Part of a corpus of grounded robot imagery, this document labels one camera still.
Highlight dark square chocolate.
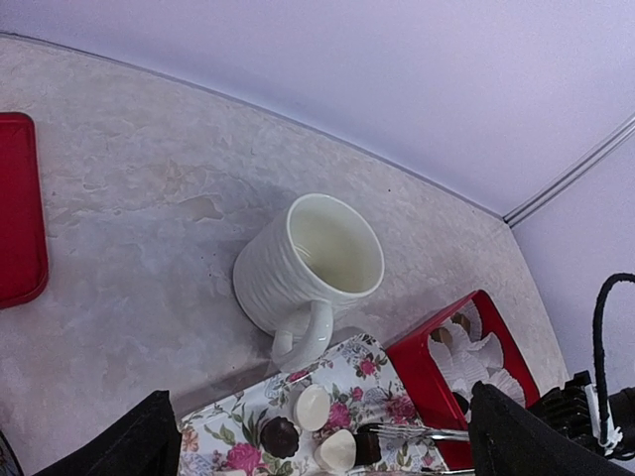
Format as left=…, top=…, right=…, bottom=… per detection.
left=353, top=432, right=382, bottom=466

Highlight floral rectangular tray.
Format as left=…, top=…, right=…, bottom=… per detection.
left=178, top=334, right=421, bottom=475

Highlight red box lid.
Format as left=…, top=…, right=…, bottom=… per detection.
left=1, top=112, right=49, bottom=308

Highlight white ribbed ceramic mug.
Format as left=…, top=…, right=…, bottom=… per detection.
left=232, top=193, right=385, bottom=373

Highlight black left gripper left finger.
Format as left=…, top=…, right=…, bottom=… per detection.
left=39, top=391, right=182, bottom=475

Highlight caramel hexagon chocolate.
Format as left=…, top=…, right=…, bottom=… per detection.
left=452, top=316, right=470, bottom=330

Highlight caramel square chocolate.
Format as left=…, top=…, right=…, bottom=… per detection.
left=431, top=327, right=452, bottom=347

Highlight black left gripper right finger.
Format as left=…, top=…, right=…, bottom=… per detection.
left=468, top=383, right=630, bottom=476

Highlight right aluminium frame post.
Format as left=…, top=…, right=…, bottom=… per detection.
left=503, top=114, right=634, bottom=228

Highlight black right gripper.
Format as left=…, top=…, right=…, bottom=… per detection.
left=530, top=371, right=634, bottom=456

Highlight metal tongs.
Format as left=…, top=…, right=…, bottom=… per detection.
left=356, top=423, right=471, bottom=472

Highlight red box with paper cups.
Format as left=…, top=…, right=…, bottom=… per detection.
left=385, top=290, right=541, bottom=472

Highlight dark round fluted chocolate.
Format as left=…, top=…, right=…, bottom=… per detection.
left=260, top=416, right=300, bottom=459

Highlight white round chocolate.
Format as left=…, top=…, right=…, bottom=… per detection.
left=293, top=384, right=330, bottom=431

